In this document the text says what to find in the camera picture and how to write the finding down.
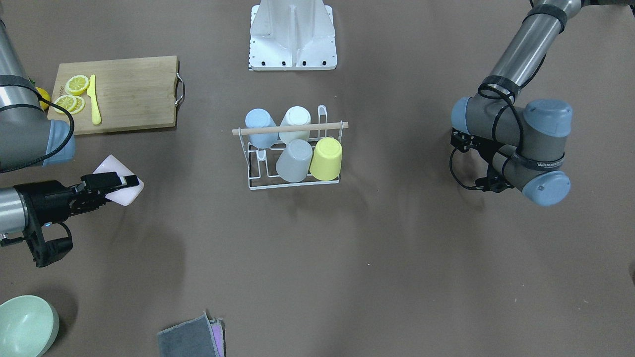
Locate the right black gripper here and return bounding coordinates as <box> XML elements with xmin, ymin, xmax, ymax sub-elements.
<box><xmin>14</xmin><ymin>172</ymin><xmax>140</xmax><ymax>224</ymax></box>

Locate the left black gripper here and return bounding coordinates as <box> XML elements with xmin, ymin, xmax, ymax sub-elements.
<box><xmin>475</xmin><ymin>166</ymin><xmax>514</xmax><ymax>193</ymax></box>

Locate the pink plastic cup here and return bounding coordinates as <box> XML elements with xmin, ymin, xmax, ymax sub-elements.
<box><xmin>93</xmin><ymin>155</ymin><xmax>144</xmax><ymax>206</ymax></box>

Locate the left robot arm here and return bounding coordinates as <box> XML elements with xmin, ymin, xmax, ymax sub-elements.
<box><xmin>451</xmin><ymin>0</ymin><xmax>584</xmax><ymax>206</ymax></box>

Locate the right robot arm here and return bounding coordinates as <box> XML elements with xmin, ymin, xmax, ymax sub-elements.
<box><xmin>0</xmin><ymin>21</ymin><xmax>144</xmax><ymax>234</ymax></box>

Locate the yellow cup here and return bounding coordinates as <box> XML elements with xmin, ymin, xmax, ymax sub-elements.
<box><xmin>309</xmin><ymin>137</ymin><xmax>342</xmax><ymax>181</ymax></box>

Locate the light blue cup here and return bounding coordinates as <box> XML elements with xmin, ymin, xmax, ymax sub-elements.
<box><xmin>245</xmin><ymin>108</ymin><xmax>279</xmax><ymax>149</ymax></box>

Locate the grey cup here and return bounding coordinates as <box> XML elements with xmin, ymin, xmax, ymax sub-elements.
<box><xmin>276</xmin><ymin>139</ymin><xmax>313</xmax><ymax>183</ymax></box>

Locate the white cup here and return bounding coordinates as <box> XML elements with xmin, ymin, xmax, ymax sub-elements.
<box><xmin>279</xmin><ymin>106</ymin><xmax>311</xmax><ymax>145</ymax></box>

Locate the lemon slice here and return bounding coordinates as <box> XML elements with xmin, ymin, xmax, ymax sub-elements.
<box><xmin>64</xmin><ymin>75</ymin><xmax>89</xmax><ymax>96</ymax></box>
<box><xmin>52</xmin><ymin>94</ymin><xmax>78</xmax><ymax>114</ymax></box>
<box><xmin>68</xmin><ymin>96</ymin><xmax>86</xmax><ymax>115</ymax></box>

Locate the yellow plastic knife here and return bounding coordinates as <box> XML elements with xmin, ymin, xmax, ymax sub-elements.
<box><xmin>86</xmin><ymin>74</ymin><xmax>102</xmax><ymax>126</ymax></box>

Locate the bamboo cutting board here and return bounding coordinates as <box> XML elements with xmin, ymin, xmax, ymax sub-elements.
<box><xmin>50</xmin><ymin>55</ymin><xmax>185</xmax><ymax>135</ymax></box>

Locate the yellow lemon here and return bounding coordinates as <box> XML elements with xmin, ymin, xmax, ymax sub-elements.
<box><xmin>36</xmin><ymin>87</ymin><xmax>51</xmax><ymax>111</ymax></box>

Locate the mint green bowl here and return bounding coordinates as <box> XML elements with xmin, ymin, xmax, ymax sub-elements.
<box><xmin>0</xmin><ymin>295</ymin><xmax>60</xmax><ymax>357</ymax></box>

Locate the grey folded cloth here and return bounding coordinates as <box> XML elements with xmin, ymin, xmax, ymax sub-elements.
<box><xmin>157</xmin><ymin>313</ymin><xmax>224</xmax><ymax>357</ymax></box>

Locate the purple cloth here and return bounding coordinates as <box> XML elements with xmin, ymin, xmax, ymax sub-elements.
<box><xmin>209</xmin><ymin>319</ymin><xmax>225</xmax><ymax>357</ymax></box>

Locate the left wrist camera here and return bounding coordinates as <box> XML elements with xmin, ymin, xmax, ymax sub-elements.
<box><xmin>450</xmin><ymin>128</ymin><xmax>483</xmax><ymax>153</ymax></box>

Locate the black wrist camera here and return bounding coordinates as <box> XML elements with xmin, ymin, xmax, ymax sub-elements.
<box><xmin>23</xmin><ymin>222</ymin><xmax>73</xmax><ymax>268</ymax></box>

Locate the white wire cup rack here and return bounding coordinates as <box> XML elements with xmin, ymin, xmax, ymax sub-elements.
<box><xmin>232</xmin><ymin>105</ymin><xmax>349</xmax><ymax>191</ymax></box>

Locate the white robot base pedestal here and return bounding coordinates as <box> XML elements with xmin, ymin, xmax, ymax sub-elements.
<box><xmin>248</xmin><ymin>0</ymin><xmax>338</xmax><ymax>71</ymax></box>

